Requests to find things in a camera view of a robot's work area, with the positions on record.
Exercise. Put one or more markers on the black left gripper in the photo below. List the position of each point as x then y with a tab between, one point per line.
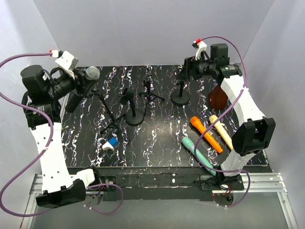
84	85

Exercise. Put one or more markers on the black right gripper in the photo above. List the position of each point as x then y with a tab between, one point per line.
189	69

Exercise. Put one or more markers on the silver-headed black microphone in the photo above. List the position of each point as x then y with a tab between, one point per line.
84	81

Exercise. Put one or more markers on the black round-base stand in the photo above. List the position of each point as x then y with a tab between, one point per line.
133	116
178	96

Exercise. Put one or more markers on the black tripod microphone stand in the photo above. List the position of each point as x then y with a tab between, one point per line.
148	94

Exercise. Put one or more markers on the orange microphone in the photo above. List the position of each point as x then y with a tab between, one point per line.
196	123

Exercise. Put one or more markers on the black shock-mount tripod stand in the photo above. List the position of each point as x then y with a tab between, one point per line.
115	122

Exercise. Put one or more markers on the cream wooden microphone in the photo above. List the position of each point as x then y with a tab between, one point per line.
221	130

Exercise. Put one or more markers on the mint green toy microphone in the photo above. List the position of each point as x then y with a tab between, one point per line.
188	144

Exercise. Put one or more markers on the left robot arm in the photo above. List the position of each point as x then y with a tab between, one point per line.
43	118

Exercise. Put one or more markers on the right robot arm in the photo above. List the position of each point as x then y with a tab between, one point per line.
255	131

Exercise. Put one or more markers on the brown wooden metronome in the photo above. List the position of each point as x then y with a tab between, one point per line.
217	98

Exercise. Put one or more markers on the blue and white toy block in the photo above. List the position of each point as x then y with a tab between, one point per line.
110	144

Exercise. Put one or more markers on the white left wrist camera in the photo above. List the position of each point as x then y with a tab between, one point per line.
65	61

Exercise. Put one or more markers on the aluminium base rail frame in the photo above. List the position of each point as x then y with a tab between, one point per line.
150	163

